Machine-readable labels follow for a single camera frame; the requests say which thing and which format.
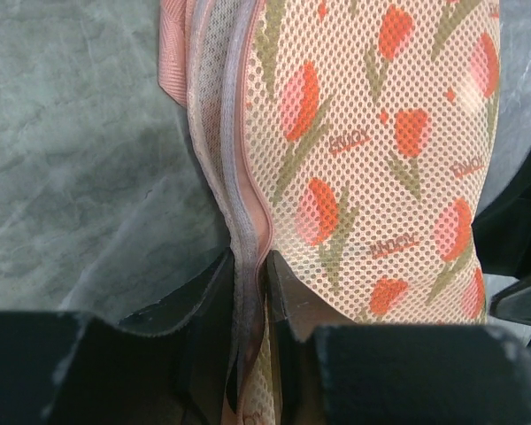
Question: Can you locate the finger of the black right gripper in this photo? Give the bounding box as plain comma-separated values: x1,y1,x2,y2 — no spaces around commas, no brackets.
472,149,531,319

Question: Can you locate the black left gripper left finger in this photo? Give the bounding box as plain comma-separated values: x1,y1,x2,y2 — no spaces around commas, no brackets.
0,251,234,424

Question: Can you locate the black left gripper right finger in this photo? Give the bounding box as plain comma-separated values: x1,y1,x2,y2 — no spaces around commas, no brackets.
265,251,531,424

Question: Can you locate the floral pink bra laundry bag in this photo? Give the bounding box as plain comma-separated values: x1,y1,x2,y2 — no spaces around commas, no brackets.
158,1,500,424

